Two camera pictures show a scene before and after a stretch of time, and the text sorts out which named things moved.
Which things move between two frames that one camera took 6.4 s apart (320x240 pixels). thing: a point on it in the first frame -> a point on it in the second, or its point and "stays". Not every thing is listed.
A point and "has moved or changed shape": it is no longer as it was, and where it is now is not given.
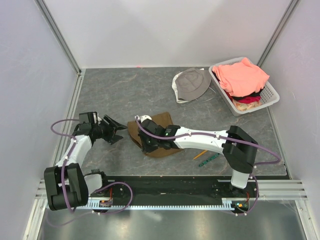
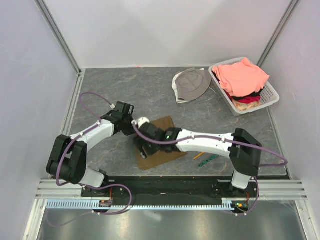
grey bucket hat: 191,84 stays
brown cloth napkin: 163,119 has moved or changed shape
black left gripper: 111,130 -> 129,131
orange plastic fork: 200,154 stays
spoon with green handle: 208,160 stays
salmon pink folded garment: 241,77 stays
